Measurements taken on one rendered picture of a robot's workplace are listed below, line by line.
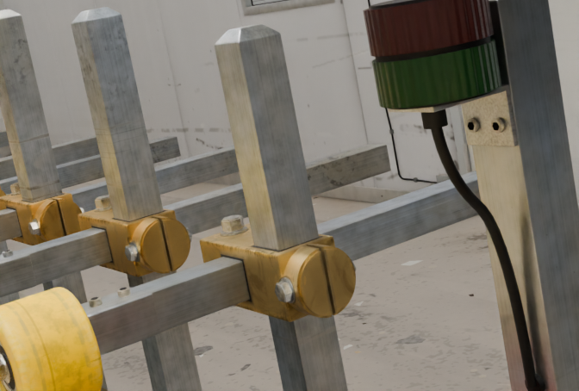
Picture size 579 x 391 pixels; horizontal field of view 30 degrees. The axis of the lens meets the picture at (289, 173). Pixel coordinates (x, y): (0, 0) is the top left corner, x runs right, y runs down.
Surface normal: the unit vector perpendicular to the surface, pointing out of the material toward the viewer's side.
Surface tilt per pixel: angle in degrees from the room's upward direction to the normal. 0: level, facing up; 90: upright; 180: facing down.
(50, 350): 73
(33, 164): 90
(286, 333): 90
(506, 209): 90
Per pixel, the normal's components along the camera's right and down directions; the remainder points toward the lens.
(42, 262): 0.55, 0.04
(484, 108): -0.82, 0.25
